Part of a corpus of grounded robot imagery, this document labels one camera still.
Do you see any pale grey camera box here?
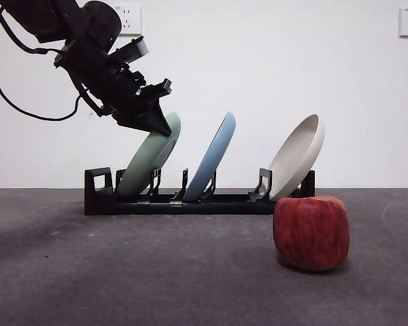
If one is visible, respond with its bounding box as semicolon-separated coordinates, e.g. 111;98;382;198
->
110;35;150;65

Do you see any red apple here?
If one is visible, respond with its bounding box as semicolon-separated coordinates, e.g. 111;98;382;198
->
273;196;350;272

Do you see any blue plate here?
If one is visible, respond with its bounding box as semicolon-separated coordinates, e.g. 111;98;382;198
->
182;111;237;202

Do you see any beige plate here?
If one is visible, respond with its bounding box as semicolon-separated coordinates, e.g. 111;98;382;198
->
268;114;326;202

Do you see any green plate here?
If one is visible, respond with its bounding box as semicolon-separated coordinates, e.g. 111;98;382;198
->
116;111;182;200

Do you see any black plate rack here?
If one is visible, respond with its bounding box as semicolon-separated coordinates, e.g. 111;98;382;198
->
84;166;316;217

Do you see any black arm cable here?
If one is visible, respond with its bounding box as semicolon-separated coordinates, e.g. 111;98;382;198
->
0;3;105;122

